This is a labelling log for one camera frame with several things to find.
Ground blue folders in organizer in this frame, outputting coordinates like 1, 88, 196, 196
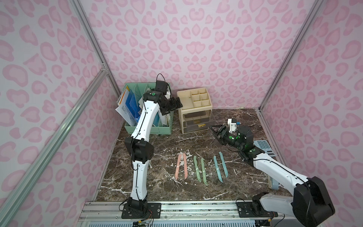
125, 89, 141, 126

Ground green fruit knife right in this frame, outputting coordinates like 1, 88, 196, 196
201, 158, 208, 186

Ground pink fruit knife left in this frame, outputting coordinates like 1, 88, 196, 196
175, 154, 182, 181

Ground aluminium front rail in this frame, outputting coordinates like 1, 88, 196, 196
76, 199, 302, 227

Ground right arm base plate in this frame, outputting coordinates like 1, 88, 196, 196
236, 201, 279, 218

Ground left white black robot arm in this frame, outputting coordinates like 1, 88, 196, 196
124, 80, 182, 214

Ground pink fruit knife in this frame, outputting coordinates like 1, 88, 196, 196
175, 154, 182, 181
182, 153, 188, 179

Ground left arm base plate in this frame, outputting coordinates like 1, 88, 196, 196
122, 201, 162, 219

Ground green fruit knife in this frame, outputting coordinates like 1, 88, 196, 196
201, 158, 208, 186
193, 156, 201, 182

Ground beige three-drawer organizer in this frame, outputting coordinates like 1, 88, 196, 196
177, 88, 216, 134

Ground green fruit knife left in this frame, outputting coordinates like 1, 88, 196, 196
193, 156, 201, 182

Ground green file organizer box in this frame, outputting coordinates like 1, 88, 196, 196
123, 82, 174, 135

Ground pink fruit knife right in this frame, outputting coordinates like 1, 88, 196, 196
182, 153, 188, 179

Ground grey blue calculator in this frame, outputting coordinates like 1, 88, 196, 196
253, 140, 276, 157

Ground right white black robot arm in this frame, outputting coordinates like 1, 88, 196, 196
210, 119, 336, 227

